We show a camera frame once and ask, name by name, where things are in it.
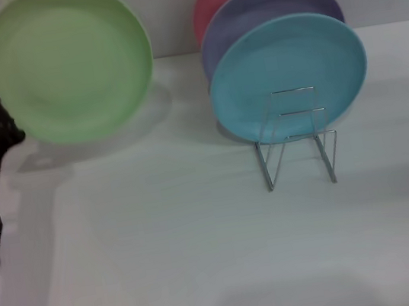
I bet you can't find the green round plate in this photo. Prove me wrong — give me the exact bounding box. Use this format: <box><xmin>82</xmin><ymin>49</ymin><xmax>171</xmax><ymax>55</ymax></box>
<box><xmin>0</xmin><ymin>0</ymin><xmax>166</xmax><ymax>156</ymax></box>

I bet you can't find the purple round plate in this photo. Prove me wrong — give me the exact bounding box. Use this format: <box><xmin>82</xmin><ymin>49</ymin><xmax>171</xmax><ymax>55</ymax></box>
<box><xmin>192</xmin><ymin>0</ymin><xmax>353</xmax><ymax>84</ymax></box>

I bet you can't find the blue round plate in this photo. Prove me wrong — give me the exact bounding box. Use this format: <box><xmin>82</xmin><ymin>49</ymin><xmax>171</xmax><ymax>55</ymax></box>
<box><xmin>199</xmin><ymin>3</ymin><xmax>379</xmax><ymax>154</ymax></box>

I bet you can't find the chrome wire plate rack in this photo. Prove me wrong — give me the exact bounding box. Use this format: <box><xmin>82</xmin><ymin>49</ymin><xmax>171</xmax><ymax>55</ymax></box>
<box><xmin>246</xmin><ymin>82</ymin><xmax>346</xmax><ymax>195</ymax></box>

